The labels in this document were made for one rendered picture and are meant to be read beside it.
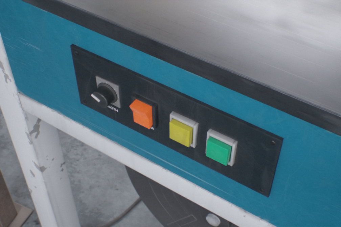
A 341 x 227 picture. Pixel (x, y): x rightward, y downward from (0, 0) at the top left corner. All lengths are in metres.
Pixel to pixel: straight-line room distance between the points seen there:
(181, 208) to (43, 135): 0.33
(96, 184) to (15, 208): 0.20
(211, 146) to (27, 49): 0.27
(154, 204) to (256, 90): 0.64
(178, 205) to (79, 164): 0.41
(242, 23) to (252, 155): 0.13
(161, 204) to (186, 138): 0.53
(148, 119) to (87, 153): 0.82
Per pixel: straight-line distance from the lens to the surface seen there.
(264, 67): 0.44
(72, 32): 0.55
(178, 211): 1.01
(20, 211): 1.26
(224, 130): 0.49
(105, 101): 0.54
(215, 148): 0.49
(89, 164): 1.32
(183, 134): 0.51
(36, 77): 0.66
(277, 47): 0.47
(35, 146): 0.81
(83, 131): 0.66
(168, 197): 0.99
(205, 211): 0.88
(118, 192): 1.25
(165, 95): 0.50
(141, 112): 0.52
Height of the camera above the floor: 1.02
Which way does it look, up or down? 46 degrees down
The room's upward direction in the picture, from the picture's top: straight up
